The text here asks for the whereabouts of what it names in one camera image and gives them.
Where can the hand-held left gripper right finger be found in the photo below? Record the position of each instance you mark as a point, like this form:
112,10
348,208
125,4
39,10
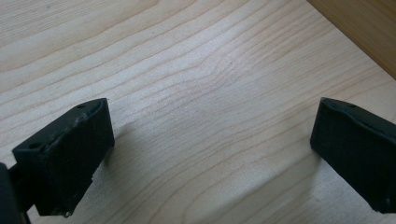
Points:
355,149

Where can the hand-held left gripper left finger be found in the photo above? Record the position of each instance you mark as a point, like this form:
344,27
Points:
68,155

